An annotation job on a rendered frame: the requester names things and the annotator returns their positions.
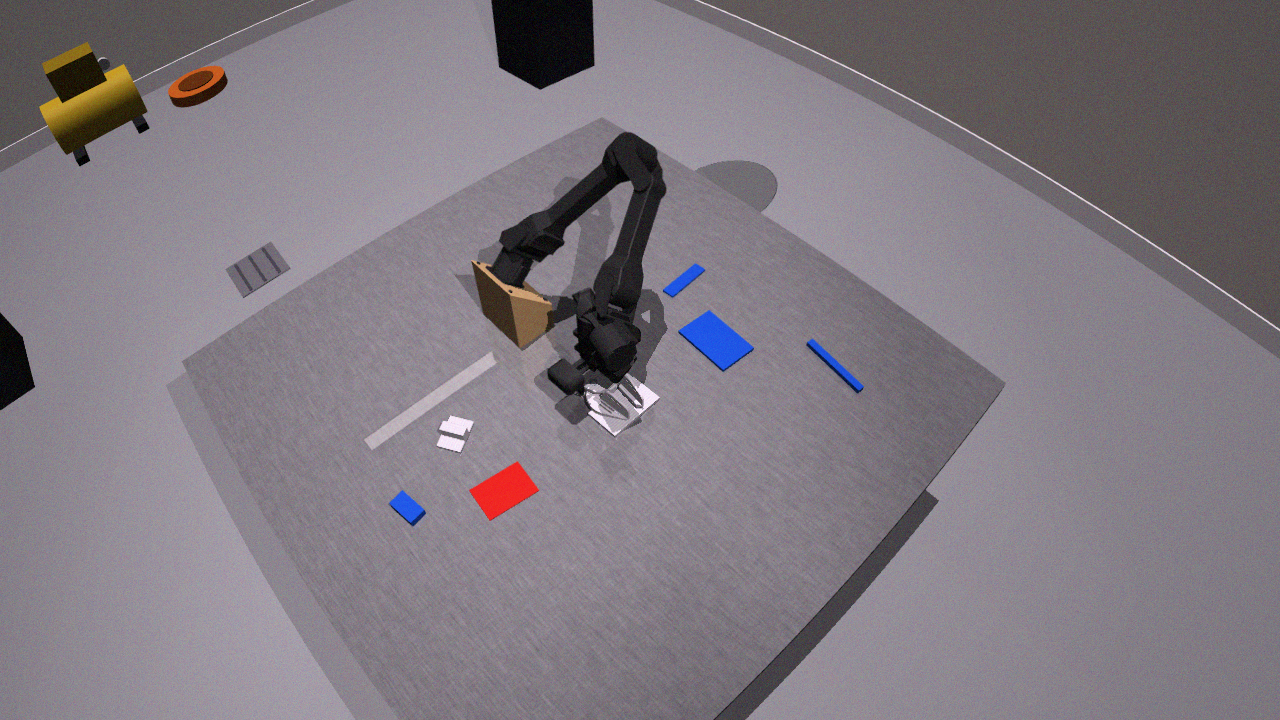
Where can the red flat rectangular plate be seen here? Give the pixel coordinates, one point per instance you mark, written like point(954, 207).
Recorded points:
point(504, 490)

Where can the blue rectangular block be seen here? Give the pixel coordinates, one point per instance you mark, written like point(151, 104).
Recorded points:
point(407, 508)

